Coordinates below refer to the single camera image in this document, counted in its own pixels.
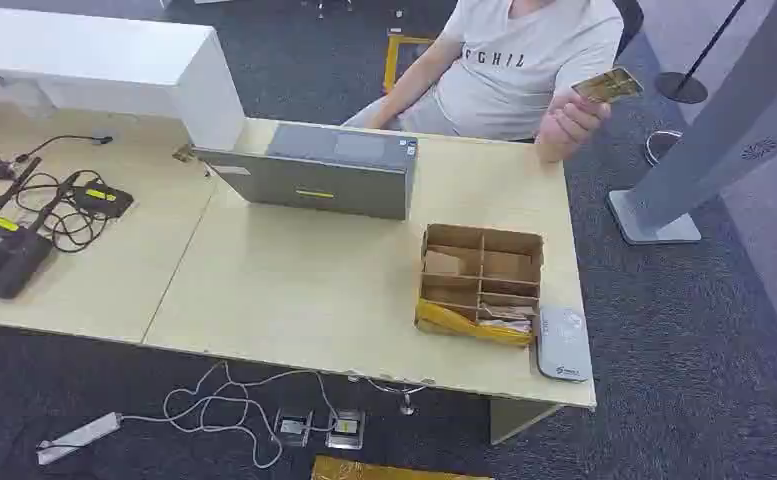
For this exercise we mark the black router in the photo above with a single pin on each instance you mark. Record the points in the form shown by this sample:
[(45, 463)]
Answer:
[(0, 255)]

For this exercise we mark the pale desk leg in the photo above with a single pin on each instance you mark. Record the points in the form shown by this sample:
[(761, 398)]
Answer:
[(517, 418)]

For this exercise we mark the grey laptop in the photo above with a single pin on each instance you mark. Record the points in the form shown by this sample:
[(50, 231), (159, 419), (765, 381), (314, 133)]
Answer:
[(322, 179)]

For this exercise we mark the yellow floor frame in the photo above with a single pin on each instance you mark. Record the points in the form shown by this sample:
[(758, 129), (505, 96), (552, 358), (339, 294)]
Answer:
[(392, 63)]

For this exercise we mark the steel floor socket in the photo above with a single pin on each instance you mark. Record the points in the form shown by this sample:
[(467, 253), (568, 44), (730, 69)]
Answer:
[(345, 429), (292, 427)]

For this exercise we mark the black power adapter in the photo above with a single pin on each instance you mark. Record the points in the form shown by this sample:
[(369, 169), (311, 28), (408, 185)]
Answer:
[(102, 199)]

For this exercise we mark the stack of printed cards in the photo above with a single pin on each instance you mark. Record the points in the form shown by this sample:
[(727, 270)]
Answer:
[(507, 316)]

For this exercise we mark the person's left hand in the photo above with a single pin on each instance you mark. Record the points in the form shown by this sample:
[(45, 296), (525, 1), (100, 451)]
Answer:
[(570, 122)]

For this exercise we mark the white card reader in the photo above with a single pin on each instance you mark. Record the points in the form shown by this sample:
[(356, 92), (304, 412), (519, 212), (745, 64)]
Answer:
[(563, 344)]

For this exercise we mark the black stanchion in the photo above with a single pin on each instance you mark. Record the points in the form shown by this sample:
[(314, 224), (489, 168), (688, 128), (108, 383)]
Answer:
[(681, 87)]

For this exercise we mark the person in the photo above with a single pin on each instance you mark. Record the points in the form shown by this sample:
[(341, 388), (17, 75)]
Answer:
[(514, 86)]

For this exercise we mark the grey kiosk stand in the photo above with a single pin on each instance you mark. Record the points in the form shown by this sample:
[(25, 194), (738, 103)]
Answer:
[(712, 146)]

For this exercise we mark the yellow foil sheet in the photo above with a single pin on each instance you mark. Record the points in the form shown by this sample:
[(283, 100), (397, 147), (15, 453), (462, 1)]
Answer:
[(375, 470)]

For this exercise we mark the gold patterned card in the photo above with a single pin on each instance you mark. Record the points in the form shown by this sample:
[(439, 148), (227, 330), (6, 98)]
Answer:
[(610, 85)]

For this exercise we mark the wooden card box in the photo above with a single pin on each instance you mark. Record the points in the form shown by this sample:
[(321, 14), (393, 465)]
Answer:
[(481, 278)]

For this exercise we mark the white power strip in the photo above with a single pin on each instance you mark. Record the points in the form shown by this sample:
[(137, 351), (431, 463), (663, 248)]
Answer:
[(78, 437)]

